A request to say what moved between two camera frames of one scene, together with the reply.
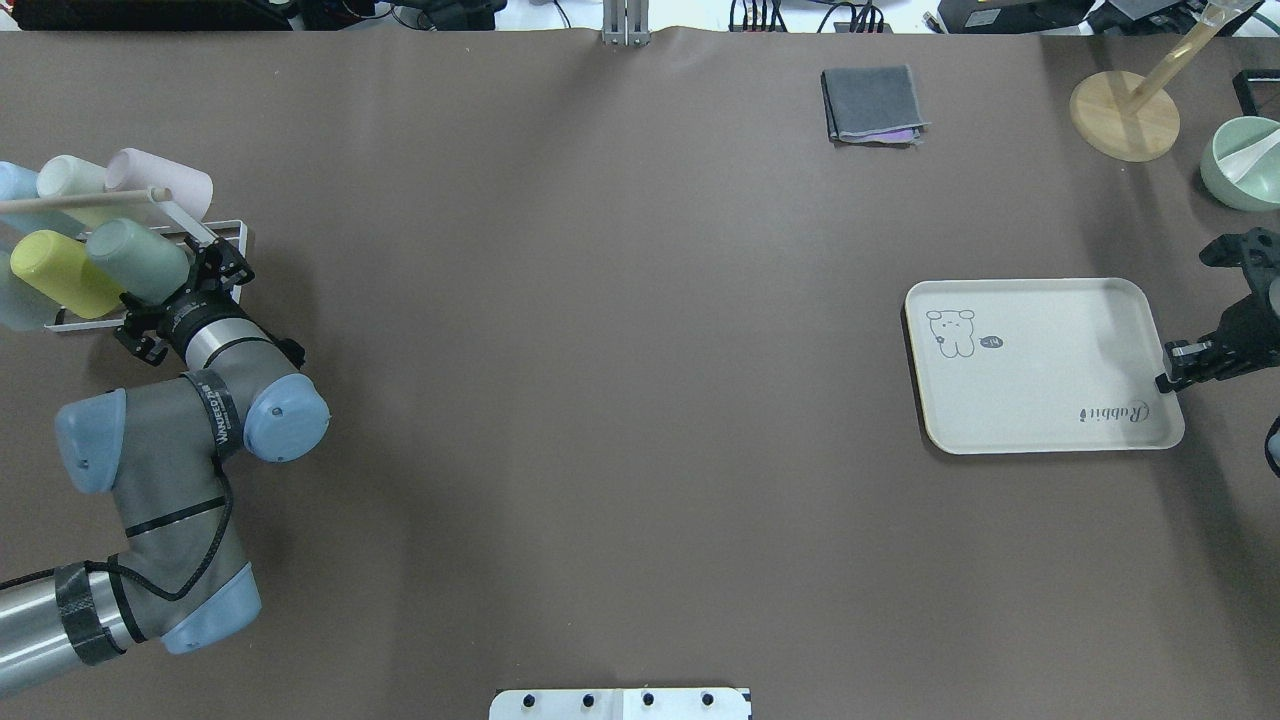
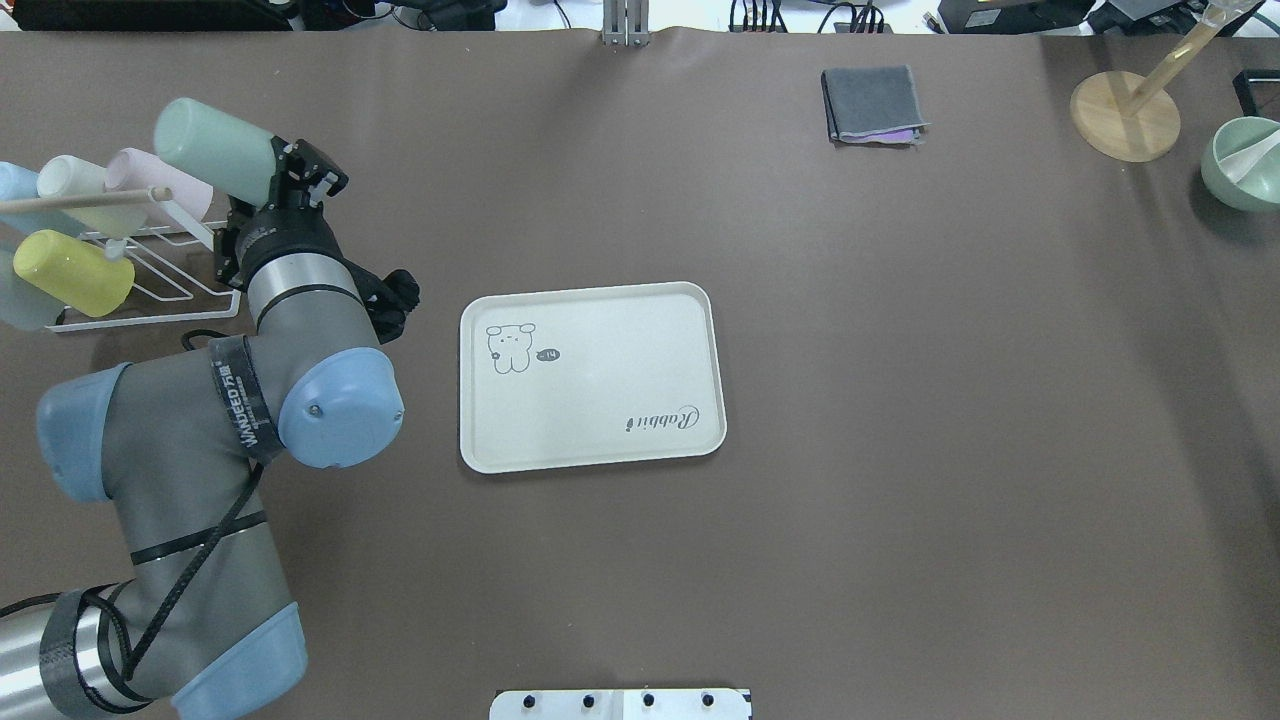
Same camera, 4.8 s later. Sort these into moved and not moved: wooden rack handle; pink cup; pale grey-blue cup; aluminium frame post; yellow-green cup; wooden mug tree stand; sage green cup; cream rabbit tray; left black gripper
Moved: cream rabbit tray; left black gripper; sage green cup
Not moved: wooden rack handle; pink cup; aluminium frame post; yellow-green cup; wooden mug tree stand; pale grey-blue cup
